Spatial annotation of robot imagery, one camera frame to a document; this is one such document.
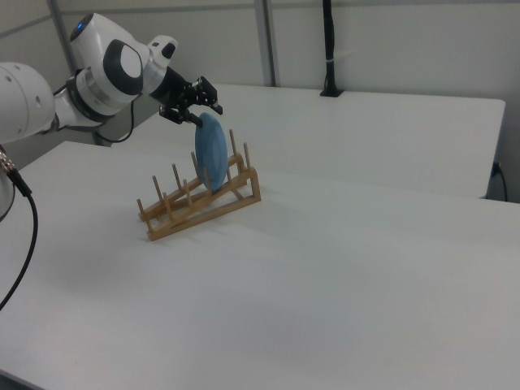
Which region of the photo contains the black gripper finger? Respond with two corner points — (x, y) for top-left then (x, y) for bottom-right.
(158, 106), (203, 128)
(194, 75), (225, 115)

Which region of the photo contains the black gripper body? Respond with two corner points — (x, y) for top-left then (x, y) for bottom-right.
(149, 67), (201, 111)

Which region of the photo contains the blue round plate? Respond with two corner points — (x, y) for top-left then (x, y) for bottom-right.
(193, 112), (228, 194)

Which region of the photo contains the wooden plate rack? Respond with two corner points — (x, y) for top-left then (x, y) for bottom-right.
(135, 128), (262, 242)

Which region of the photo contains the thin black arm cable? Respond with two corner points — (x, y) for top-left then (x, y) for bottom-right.
(64, 92), (136, 144)

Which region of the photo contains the grey partition frame post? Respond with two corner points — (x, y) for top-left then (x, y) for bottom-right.
(45, 0), (79, 78)
(254, 0), (282, 87)

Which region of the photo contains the black camera stand pole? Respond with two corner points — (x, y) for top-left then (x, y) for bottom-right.
(319, 0), (347, 98)

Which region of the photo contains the thick black base cable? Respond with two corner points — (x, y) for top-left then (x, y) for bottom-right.
(0, 149), (40, 312)

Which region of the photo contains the black wall cable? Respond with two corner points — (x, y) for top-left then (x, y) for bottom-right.
(492, 161), (509, 202)

